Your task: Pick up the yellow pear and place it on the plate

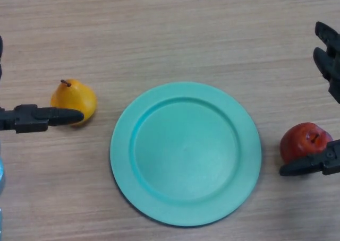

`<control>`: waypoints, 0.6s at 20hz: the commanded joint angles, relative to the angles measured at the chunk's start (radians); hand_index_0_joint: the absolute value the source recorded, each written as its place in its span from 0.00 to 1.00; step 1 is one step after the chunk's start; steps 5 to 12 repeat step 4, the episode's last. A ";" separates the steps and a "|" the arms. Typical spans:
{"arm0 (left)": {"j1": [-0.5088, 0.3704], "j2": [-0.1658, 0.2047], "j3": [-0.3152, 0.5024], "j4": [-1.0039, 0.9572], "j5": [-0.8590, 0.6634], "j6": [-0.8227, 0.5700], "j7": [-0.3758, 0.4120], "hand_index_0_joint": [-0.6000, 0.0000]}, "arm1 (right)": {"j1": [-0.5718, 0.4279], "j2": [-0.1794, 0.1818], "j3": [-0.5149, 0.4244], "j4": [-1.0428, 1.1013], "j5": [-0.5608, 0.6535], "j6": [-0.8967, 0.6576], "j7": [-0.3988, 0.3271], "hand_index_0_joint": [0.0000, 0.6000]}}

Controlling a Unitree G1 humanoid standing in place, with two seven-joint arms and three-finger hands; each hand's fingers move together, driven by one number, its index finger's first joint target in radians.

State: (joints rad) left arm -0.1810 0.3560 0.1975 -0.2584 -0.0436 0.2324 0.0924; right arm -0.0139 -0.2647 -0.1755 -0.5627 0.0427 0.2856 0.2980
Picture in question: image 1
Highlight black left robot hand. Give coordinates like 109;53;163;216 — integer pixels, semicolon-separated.
0;35;85;134

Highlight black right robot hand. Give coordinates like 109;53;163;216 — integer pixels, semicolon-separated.
279;21;340;177

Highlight yellow pear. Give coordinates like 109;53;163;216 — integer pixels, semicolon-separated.
50;79;98;127

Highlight green round plate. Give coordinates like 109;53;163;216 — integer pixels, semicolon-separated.
109;81;262;228

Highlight red apple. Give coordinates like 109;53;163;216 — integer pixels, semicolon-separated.
279;122;334;165

